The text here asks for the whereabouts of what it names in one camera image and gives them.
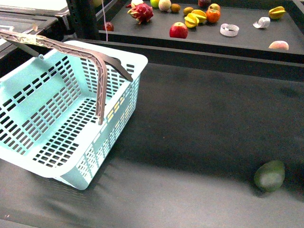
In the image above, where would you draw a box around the light blue plastic basket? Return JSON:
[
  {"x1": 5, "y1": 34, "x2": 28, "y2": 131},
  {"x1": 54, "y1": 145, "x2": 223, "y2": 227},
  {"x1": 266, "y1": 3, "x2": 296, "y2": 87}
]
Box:
[{"x1": 0, "y1": 41, "x2": 148, "y2": 190}]

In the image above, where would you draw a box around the brown basket handle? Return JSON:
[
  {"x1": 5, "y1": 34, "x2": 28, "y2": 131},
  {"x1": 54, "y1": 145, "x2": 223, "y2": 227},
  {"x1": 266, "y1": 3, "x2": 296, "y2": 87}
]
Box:
[{"x1": 0, "y1": 29, "x2": 133, "y2": 125}]

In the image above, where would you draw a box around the yellow mango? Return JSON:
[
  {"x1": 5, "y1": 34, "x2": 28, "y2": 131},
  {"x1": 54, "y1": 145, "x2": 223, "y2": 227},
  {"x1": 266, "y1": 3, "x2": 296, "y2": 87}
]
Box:
[{"x1": 106, "y1": 96, "x2": 129, "y2": 123}]

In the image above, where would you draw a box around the large red apple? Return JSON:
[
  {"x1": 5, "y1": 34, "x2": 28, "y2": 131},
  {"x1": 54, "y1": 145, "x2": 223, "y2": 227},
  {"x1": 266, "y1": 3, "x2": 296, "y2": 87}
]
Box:
[{"x1": 169, "y1": 22, "x2": 188, "y2": 39}]

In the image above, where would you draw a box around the small red apple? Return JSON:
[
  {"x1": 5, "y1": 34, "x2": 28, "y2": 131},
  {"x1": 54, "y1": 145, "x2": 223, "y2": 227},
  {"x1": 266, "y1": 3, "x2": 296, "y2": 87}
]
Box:
[{"x1": 103, "y1": 21, "x2": 114, "y2": 31}]

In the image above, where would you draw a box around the pink dragon fruit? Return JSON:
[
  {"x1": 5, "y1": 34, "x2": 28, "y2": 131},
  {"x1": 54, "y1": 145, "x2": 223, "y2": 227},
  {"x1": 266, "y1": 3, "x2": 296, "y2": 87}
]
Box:
[{"x1": 127, "y1": 3, "x2": 154, "y2": 25}]

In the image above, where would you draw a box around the front yellow star fruit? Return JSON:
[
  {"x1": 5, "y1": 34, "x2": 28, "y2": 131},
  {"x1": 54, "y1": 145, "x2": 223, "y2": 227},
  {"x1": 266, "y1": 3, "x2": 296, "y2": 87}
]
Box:
[{"x1": 184, "y1": 13, "x2": 199, "y2": 29}]

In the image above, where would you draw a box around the yellow star fruit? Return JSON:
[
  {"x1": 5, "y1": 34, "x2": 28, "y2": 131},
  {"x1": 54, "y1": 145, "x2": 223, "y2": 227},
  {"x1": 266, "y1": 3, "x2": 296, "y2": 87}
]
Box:
[
  {"x1": 191, "y1": 9, "x2": 207, "y2": 23},
  {"x1": 184, "y1": 13, "x2": 199, "y2": 29},
  {"x1": 268, "y1": 6, "x2": 286, "y2": 20}
]

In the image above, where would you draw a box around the brown kiwi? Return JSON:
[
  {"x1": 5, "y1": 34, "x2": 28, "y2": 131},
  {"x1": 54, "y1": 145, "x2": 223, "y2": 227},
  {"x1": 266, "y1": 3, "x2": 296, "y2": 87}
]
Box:
[
  {"x1": 170, "y1": 3, "x2": 181, "y2": 13},
  {"x1": 183, "y1": 7, "x2": 194, "y2": 16}
]

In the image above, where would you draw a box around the beige round melon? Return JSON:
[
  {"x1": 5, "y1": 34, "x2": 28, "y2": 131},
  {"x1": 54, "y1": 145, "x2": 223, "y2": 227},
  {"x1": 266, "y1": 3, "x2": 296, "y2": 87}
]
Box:
[{"x1": 158, "y1": 0, "x2": 171, "y2": 11}]

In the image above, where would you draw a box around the rear yellow star fruit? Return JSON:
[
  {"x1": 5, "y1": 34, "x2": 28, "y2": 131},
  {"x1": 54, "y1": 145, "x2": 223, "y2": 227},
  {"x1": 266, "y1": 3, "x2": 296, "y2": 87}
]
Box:
[{"x1": 191, "y1": 9, "x2": 207, "y2": 23}]

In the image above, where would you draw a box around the green apple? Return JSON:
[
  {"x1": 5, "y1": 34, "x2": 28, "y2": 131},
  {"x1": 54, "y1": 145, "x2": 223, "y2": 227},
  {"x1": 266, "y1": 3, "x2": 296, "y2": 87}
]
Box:
[{"x1": 150, "y1": 0, "x2": 160, "y2": 9}]

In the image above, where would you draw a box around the white round fruit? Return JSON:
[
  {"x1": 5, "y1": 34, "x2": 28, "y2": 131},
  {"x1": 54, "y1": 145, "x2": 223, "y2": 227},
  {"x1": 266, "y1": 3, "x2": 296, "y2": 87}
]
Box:
[{"x1": 131, "y1": 0, "x2": 143, "y2": 8}]

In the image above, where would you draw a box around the white foam fruit net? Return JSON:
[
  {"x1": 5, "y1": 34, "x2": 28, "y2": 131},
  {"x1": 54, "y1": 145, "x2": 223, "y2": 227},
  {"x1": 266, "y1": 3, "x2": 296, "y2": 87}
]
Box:
[{"x1": 220, "y1": 23, "x2": 239, "y2": 37}]

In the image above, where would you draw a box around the dark purple fruit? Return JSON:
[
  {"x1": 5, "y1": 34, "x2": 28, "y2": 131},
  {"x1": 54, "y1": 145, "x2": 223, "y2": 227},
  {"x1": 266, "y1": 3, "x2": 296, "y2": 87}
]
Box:
[{"x1": 198, "y1": 0, "x2": 211, "y2": 8}]

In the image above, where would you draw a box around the red yellow peach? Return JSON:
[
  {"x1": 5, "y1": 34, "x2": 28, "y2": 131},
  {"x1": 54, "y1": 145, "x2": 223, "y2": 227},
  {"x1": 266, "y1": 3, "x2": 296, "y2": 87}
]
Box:
[{"x1": 208, "y1": 3, "x2": 221, "y2": 11}]

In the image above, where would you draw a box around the green avocado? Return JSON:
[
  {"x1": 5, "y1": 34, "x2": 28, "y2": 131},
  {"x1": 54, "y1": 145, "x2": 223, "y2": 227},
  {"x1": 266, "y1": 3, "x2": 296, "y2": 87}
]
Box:
[{"x1": 254, "y1": 160, "x2": 285, "y2": 192}]

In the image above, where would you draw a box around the pale peach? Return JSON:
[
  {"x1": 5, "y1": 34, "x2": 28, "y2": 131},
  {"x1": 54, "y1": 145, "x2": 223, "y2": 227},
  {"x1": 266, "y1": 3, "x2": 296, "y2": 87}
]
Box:
[{"x1": 268, "y1": 40, "x2": 289, "y2": 50}]

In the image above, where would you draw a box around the crumpled white foam net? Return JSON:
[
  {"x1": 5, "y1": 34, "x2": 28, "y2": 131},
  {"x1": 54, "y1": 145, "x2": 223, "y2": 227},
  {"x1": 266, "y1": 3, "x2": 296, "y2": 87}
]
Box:
[{"x1": 253, "y1": 17, "x2": 271, "y2": 29}]

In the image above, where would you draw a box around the far yellow star fruit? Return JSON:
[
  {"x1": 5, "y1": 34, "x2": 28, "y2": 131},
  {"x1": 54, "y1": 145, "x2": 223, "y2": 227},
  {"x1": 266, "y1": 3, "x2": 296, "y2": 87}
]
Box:
[{"x1": 268, "y1": 6, "x2": 286, "y2": 20}]

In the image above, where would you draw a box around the black shelf upright post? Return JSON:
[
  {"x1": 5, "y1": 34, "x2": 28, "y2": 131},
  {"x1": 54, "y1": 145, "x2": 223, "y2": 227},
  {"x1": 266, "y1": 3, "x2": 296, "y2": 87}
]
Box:
[{"x1": 66, "y1": 0, "x2": 100, "y2": 40}]

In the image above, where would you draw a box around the white hanging cable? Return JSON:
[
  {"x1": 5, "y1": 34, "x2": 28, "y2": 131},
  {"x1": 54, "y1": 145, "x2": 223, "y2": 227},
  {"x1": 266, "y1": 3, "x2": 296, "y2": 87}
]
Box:
[{"x1": 101, "y1": 0, "x2": 109, "y2": 41}]

